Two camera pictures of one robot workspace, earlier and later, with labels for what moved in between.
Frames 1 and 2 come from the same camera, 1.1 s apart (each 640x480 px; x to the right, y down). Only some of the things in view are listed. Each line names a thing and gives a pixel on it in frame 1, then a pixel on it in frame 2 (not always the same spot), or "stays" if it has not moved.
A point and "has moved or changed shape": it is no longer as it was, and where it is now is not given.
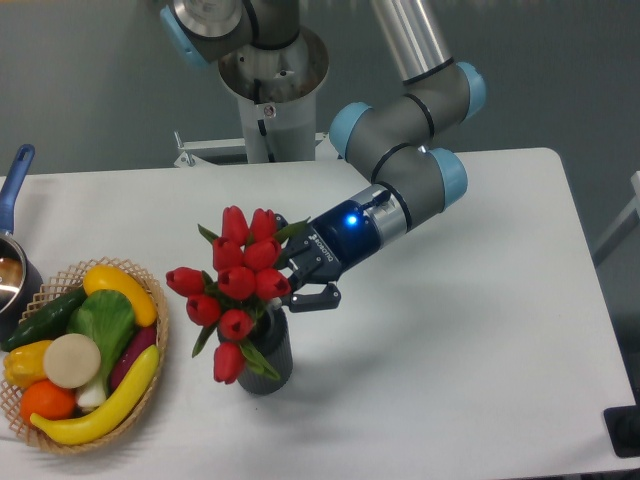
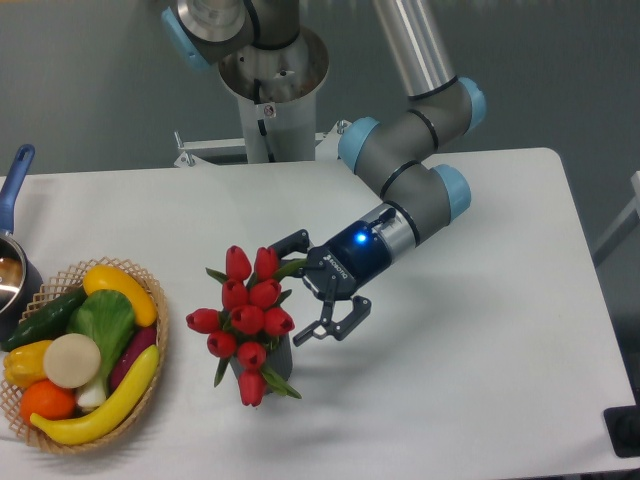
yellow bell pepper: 24,364 stays
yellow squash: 105,277 stays
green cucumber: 49,322 stays
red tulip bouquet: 240,272 has moved or changed shape
